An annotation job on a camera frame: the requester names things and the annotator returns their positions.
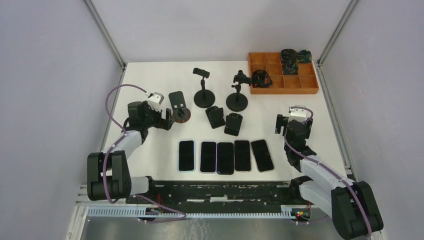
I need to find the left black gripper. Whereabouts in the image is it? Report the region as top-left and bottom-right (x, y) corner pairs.
(141, 100), (175, 131)

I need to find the brown base phone stand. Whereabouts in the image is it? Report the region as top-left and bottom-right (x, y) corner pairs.
(168, 91), (191, 124)

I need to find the blue case phone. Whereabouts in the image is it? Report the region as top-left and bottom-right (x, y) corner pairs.
(178, 140), (195, 172)

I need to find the black phone stand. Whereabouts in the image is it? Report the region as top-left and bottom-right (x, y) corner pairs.
(205, 105), (226, 129)
(224, 112), (243, 137)

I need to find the lilac case phone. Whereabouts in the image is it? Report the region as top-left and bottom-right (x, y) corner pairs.
(200, 141), (217, 173)

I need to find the black case phone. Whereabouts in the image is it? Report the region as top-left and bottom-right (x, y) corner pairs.
(216, 142), (235, 175)

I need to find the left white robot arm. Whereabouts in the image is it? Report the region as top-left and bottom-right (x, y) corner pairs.
(87, 100), (174, 202)

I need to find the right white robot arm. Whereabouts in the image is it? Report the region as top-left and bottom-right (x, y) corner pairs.
(275, 114), (384, 240)

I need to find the orange compartment tray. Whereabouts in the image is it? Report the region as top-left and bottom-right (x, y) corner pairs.
(248, 52), (320, 95)

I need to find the black rolled item in tray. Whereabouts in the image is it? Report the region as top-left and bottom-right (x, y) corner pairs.
(251, 69), (273, 88)

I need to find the green rolled item middle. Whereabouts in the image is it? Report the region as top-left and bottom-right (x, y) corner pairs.
(282, 61), (299, 76)

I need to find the dark rolled item top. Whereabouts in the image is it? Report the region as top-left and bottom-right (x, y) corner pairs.
(280, 48), (298, 64)

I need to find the green rolled item corner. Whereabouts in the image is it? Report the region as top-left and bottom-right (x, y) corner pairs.
(296, 49), (312, 64)

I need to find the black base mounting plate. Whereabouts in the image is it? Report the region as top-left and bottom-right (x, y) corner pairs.
(144, 180), (309, 214)

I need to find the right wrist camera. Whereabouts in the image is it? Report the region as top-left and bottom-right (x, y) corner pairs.
(288, 105), (314, 123)

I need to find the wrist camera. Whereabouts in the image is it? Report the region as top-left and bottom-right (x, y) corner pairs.
(288, 105), (314, 123)
(147, 92), (165, 111)

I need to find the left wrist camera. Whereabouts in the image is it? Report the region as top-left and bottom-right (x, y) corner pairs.
(147, 92), (165, 111)

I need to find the white cable duct rail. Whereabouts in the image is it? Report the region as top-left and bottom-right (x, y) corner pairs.
(87, 206), (301, 220)

